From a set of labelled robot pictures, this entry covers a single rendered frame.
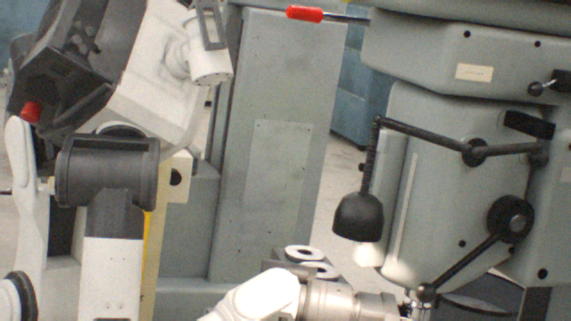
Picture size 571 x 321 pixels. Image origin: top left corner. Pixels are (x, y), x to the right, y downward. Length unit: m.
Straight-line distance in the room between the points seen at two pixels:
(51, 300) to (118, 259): 0.50
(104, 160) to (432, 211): 0.49
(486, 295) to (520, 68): 2.56
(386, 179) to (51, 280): 0.77
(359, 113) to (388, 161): 7.46
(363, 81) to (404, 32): 7.47
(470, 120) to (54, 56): 0.62
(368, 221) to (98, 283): 0.41
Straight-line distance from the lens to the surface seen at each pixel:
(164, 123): 1.31
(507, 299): 3.64
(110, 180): 1.23
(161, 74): 1.34
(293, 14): 1.22
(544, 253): 1.31
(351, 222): 1.13
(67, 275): 1.71
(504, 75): 1.17
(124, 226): 1.23
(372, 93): 8.57
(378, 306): 1.34
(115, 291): 1.24
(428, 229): 1.21
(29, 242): 1.71
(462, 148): 1.03
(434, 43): 1.13
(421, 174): 1.20
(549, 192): 1.28
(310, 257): 1.79
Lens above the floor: 1.76
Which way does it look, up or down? 13 degrees down
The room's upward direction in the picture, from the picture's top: 9 degrees clockwise
